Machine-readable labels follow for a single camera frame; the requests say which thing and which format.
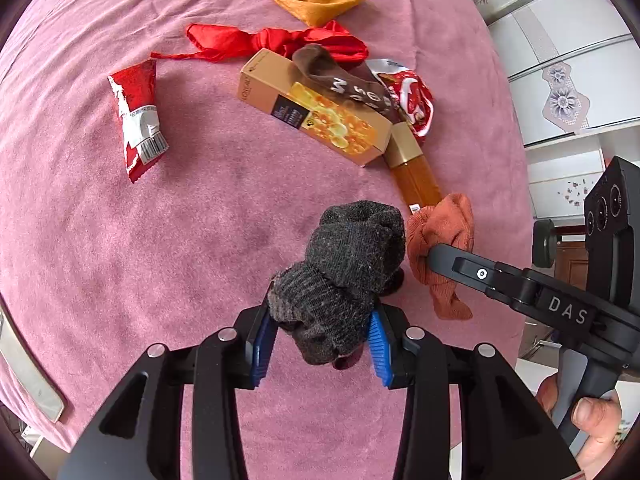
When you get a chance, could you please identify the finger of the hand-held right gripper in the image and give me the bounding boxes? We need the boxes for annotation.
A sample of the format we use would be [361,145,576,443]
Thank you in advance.
[425,243,538,313]

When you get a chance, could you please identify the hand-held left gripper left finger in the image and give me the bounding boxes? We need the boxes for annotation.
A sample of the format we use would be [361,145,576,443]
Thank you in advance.
[57,305,281,480]

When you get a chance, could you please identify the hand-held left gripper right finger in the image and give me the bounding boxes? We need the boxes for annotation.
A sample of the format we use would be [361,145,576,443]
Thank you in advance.
[369,307,583,480]

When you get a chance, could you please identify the rust orange sock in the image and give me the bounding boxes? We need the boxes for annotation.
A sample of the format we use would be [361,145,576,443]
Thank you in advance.
[405,193,476,322]

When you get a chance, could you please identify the dark grey knitted sock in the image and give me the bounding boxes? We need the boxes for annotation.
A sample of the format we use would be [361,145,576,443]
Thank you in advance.
[267,201,407,372]

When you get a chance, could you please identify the red snack wrapper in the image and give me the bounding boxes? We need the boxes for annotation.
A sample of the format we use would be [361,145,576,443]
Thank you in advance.
[366,58,435,147]

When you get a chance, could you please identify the red cloth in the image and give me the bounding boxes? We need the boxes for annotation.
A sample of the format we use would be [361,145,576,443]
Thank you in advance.
[151,20,370,63]

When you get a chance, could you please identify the person's right hand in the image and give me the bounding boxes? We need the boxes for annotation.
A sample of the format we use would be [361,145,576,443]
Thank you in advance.
[536,374,626,480]

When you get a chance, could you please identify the brown wooden door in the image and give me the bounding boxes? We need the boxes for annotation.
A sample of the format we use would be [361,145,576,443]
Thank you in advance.
[552,240,590,291]

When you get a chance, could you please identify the black round object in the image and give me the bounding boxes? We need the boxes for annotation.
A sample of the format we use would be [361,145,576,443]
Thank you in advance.
[531,219,557,267]

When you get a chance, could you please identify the amber bottle with gold cap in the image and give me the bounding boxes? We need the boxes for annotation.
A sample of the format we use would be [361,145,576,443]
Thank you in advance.
[382,122,443,216]

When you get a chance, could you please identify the pink bedspread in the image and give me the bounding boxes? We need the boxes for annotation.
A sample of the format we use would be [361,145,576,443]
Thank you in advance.
[0,0,533,480]

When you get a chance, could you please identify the white bed footboard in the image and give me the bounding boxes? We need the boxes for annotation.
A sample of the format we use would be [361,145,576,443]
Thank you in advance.
[0,305,67,423]

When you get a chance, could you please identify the white wardrobe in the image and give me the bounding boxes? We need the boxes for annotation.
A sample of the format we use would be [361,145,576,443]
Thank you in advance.
[487,0,640,221]

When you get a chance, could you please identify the brown sock with white print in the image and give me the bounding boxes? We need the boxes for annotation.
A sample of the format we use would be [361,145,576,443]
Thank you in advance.
[291,44,396,116]

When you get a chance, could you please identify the gold cardboard box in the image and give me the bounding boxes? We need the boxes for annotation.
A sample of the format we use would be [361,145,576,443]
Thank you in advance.
[237,48,393,169]

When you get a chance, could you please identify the flat red snack packet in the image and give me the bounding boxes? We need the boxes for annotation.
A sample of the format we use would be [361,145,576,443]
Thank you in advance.
[107,58,170,184]

